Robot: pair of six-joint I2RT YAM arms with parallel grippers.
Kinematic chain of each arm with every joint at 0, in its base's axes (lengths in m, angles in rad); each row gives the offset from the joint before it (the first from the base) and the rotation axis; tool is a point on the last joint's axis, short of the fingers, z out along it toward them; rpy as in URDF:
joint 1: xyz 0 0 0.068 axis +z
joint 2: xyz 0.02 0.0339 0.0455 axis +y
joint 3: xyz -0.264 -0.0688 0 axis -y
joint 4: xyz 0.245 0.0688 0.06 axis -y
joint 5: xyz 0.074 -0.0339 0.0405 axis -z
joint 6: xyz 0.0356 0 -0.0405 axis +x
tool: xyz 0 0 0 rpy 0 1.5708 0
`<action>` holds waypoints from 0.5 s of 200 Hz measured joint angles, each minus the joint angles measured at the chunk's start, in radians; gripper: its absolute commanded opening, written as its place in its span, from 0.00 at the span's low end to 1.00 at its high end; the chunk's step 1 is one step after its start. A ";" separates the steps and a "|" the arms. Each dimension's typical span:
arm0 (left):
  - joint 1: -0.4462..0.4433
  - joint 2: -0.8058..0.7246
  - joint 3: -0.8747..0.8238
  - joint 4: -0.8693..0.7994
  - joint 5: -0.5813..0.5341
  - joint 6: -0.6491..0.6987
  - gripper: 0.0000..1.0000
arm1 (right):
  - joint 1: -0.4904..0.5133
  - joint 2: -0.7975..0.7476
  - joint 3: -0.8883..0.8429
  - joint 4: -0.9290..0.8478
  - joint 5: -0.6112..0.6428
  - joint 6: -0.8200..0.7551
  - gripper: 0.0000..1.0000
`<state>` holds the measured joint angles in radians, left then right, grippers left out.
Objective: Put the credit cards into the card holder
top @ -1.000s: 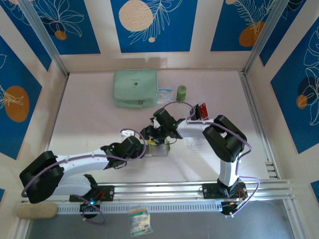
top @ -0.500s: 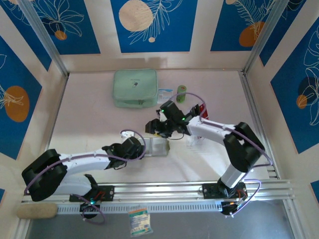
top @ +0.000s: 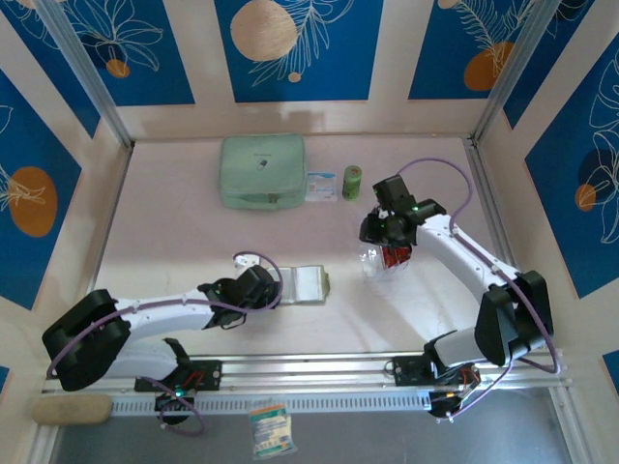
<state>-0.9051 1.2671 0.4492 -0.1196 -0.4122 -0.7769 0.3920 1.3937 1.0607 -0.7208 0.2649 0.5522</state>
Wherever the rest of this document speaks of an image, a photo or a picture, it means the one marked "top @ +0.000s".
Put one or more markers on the aluminium mounting rail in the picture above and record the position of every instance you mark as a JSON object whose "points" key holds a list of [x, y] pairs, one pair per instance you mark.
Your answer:
{"points": [[314, 369]]}

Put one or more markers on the aluminium side rail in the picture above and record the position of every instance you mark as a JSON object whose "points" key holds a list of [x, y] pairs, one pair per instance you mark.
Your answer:
{"points": [[108, 227], [488, 217]]}

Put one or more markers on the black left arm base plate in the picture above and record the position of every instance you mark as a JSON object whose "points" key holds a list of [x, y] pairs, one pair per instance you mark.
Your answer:
{"points": [[208, 374]]}

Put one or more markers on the green cylinder can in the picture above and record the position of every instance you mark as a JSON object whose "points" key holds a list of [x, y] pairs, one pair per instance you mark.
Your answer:
{"points": [[352, 183]]}

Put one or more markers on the white blue sachet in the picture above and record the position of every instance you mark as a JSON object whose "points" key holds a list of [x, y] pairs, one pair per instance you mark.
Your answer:
{"points": [[321, 186]]}

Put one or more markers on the red credit card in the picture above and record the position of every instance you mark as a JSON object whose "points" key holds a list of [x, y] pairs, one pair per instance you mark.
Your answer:
{"points": [[396, 255]]}

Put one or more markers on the mint green zip pouch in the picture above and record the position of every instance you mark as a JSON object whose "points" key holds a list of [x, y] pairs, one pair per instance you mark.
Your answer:
{"points": [[261, 166]]}

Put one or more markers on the black connector module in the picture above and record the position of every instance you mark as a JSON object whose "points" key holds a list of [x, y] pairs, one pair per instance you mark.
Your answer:
{"points": [[174, 411], [442, 406]]}

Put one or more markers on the red packets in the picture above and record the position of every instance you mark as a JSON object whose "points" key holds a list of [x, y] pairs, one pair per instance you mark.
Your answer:
{"points": [[374, 263]]}

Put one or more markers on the aluminium frame post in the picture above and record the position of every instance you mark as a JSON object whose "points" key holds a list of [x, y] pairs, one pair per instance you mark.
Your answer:
{"points": [[82, 67], [517, 67]]}

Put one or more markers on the olive green card holder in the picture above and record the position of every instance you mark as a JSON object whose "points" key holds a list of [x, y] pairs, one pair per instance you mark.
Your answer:
{"points": [[304, 285]]}

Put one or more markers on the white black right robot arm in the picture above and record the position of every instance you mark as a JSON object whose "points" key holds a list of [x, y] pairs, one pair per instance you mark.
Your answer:
{"points": [[454, 251]]}

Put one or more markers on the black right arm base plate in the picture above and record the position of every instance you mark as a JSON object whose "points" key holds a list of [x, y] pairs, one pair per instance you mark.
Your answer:
{"points": [[408, 369]]}

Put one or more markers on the beige foam block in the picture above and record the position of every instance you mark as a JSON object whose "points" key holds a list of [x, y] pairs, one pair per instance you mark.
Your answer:
{"points": [[72, 410]]}

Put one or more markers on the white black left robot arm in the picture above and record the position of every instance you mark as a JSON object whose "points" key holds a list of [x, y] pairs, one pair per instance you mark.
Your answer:
{"points": [[164, 314]]}

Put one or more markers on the grey metal panel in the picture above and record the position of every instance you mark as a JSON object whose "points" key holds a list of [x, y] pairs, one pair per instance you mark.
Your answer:
{"points": [[387, 440]]}

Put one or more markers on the green orange plastic packet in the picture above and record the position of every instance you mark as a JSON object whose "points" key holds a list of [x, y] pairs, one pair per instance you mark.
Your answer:
{"points": [[272, 430]]}

